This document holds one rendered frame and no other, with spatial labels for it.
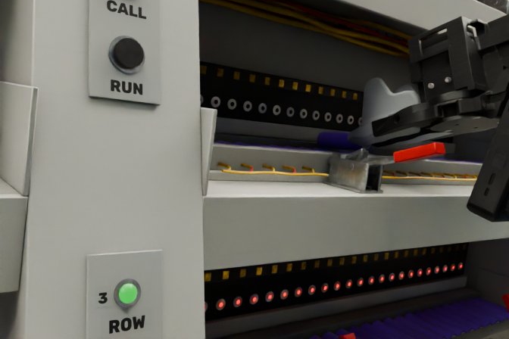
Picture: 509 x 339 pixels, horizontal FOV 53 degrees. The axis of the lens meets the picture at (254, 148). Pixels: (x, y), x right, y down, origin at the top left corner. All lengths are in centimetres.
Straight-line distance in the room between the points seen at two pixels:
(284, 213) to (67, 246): 14
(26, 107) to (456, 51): 32
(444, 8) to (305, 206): 27
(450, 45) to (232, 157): 20
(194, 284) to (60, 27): 15
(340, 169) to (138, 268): 20
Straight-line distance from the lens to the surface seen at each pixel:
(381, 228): 41
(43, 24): 28
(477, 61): 45
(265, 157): 39
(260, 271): 53
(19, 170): 26
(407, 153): 38
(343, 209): 37
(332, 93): 63
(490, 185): 44
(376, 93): 50
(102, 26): 28
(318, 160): 43
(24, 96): 26
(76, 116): 27
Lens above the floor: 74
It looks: 8 degrees up
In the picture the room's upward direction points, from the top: 2 degrees counter-clockwise
